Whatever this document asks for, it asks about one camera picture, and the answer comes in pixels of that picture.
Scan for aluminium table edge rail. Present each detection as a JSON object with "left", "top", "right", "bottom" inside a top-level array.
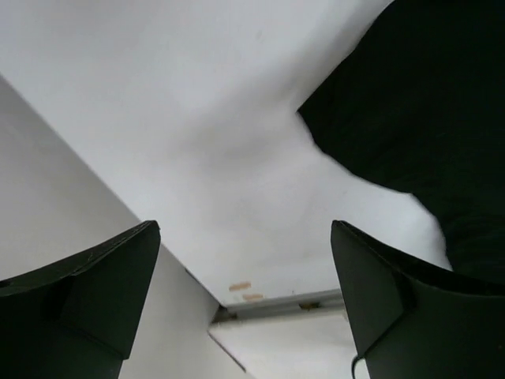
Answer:
[{"left": 211, "top": 290, "right": 344, "bottom": 325}]

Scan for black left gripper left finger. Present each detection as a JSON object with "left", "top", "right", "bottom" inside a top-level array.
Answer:
[{"left": 1, "top": 220, "right": 160, "bottom": 379}]

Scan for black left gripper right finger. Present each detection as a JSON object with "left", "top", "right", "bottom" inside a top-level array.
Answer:
[{"left": 331, "top": 221, "right": 504, "bottom": 379}]

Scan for black trousers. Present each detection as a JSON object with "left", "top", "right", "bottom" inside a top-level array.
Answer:
[{"left": 298, "top": 0, "right": 504, "bottom": 283}]

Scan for white side wall panel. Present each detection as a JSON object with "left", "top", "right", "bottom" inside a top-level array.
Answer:
[{"left": 1, "top": 82, "right": 245, "bottom": 379}]

